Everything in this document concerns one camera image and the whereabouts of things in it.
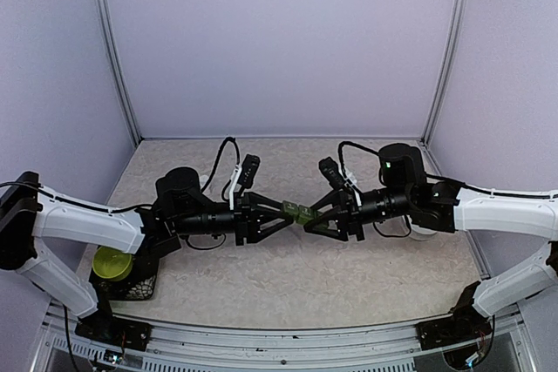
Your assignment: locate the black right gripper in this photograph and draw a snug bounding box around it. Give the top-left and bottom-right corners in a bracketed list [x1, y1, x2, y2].
[305, 186, 414, 240]

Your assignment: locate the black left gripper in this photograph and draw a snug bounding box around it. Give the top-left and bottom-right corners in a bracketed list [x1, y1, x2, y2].
[174, 191, 293, 245]

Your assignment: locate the green pill organizer box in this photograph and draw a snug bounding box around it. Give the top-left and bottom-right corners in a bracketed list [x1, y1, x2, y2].
[282, 200, 316, 226]

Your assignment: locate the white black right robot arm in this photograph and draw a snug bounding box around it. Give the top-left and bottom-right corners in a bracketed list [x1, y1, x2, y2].
[303, 143, 557, 341]

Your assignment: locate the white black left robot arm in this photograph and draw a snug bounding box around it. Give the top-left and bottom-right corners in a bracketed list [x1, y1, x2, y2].
[1, 167, 294, 342]

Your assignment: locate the white bowl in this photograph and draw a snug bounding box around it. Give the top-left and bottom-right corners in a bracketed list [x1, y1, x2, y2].
[407, 216, 438, 241]

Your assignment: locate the black patterned square plate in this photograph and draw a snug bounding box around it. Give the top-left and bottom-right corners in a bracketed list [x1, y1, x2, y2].
[90, 256, 160, 301]

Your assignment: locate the green bowl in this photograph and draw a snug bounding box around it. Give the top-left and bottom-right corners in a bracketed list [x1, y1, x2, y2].
[92, 247, 133, 281]

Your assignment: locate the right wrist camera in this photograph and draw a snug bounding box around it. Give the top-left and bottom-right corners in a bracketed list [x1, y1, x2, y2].
[318, 157, 344, 190]

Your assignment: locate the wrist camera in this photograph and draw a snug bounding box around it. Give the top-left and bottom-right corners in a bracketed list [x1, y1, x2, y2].
[237, 154, 261, 190]
[318, 157, 344, 190]

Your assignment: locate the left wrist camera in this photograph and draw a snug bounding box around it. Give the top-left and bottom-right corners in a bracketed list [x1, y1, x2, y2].
[237, 154, 261, 190]

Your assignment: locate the left camera black cable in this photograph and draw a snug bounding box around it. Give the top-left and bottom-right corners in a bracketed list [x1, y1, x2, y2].
[201, 136, 242, 193]

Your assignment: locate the camera black cable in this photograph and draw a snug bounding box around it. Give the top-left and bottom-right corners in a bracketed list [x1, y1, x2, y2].
[201, 136, 242, 193]
[337, 140, 381, 181]

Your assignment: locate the right camera black cable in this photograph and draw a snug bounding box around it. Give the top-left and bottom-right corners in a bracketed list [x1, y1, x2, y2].
[337, 140, 381, 181]

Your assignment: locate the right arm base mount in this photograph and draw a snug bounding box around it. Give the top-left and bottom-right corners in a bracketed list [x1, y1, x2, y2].
[415, 281, 493, 350]

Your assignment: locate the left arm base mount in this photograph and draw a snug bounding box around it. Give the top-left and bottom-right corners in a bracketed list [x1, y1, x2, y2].
[75, 316, 152, 352]

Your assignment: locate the front aluminium rail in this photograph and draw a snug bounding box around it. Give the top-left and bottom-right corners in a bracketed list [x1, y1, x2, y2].
[25, 302, 543, 371]

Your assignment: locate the left aluminium frame post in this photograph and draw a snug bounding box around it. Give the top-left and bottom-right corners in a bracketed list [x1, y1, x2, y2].
[95, 0, 143, 148]

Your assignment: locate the aluminium frame post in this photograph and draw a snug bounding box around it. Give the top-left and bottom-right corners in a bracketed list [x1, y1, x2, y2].
[95, 0, 143, 148]
[421, 0, 467, 148]

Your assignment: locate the right aluminium frame post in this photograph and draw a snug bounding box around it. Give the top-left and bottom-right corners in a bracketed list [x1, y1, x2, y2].
[421, 0, 467, 148]

